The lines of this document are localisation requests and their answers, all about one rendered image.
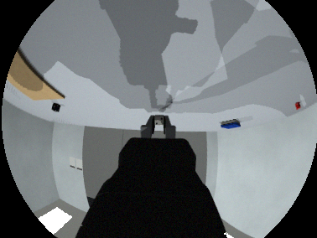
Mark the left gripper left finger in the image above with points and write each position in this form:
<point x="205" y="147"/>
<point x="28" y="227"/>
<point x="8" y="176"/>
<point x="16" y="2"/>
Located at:
<point x="146" y="129"/>

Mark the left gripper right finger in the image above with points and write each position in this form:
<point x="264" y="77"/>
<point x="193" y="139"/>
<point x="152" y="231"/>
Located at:
<point x="169" y="131"/>

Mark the dark blue rounded rectangular block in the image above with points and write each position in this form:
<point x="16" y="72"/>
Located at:
<point x="231" y="123"/>

